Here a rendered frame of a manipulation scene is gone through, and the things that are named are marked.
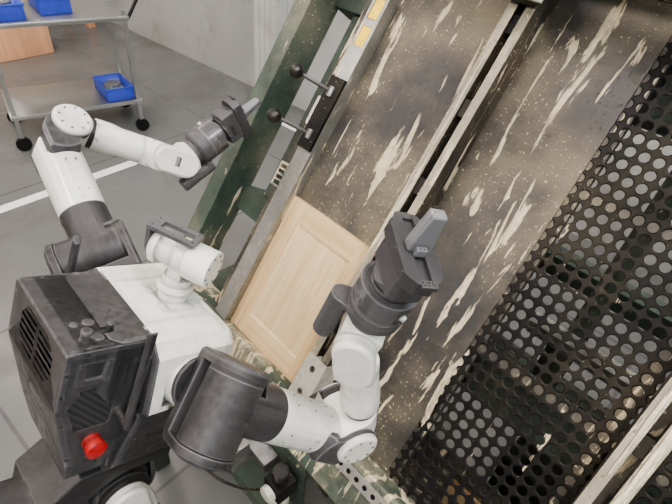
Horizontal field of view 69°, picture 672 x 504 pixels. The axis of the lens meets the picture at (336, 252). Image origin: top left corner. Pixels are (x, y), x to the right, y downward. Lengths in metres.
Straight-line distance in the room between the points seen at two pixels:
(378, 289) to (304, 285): 0.65
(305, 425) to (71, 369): 0.36
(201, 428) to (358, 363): 0.24
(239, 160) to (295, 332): 0.54
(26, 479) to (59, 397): 0.32
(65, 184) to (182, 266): 0.35
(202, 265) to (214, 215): 0.73
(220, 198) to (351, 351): 0.91
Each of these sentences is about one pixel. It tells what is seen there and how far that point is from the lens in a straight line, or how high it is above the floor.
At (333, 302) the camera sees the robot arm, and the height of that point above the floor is 1.46.
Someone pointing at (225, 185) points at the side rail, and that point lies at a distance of 1.51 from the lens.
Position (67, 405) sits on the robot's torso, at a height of 1.33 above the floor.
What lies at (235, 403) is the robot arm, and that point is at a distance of 0.74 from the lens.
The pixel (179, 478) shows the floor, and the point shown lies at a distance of 2.22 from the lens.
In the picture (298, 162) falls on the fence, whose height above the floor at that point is 1.31.
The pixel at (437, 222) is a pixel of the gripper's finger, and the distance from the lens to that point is 0.59.
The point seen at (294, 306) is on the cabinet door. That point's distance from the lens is 1.31.
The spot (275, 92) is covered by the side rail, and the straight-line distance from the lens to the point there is 1.50.
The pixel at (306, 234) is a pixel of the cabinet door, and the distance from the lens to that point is 1.30.
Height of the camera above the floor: 1.96
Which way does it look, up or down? 39 degrees down
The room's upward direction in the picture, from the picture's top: 6 degrees clockwise
